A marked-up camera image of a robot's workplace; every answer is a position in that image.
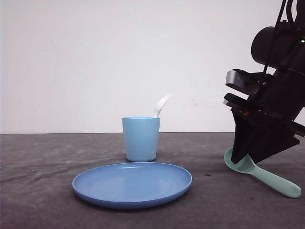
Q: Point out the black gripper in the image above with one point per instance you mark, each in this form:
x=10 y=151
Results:
x=280 y=97

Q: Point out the mint green plastic spoon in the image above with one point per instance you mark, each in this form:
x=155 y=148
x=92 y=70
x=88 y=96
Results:
x=247 y=166

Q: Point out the white plastic fork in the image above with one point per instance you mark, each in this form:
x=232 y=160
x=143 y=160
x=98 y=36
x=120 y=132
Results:
x=160 y=104

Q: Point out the light blue plastic cup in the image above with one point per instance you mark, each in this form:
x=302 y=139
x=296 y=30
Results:
x=141 y=134

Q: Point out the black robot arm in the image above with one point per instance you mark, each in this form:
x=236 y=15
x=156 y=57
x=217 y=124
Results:
x=282 y=46

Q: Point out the blue plastic plate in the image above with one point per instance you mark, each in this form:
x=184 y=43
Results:
x=132 y=185

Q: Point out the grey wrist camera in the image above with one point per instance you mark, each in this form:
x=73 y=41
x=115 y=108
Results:
x=247 y=83

